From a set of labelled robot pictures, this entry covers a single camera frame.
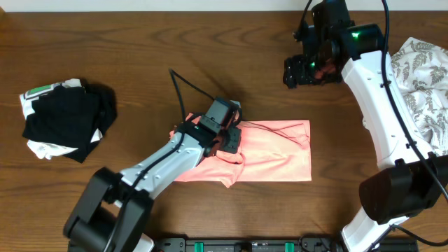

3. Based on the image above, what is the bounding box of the pink t-shirt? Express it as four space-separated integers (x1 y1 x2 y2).
176 120 312 188

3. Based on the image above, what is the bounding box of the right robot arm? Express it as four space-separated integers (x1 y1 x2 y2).
283 0 447 251

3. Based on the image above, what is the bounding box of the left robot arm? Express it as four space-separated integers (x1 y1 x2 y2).
63 97 242 252

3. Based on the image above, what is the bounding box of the white fern print cloth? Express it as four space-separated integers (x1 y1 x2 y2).
391 37 447 156

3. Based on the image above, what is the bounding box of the black folded garment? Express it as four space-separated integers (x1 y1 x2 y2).
22 83 117 163

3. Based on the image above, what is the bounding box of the white garment with green print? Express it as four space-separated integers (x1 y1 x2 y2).
20 78 104 163

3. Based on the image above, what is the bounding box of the right black cable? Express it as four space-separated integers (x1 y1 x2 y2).
293 0 448 249

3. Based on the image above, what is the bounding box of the black cable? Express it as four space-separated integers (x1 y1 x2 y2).
103 68 216 252
293 0 448 249

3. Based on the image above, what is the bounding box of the left black cable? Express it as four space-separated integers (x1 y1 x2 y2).
103 68 216 252

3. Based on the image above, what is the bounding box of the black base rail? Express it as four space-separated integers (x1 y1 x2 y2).
68 236 419 252

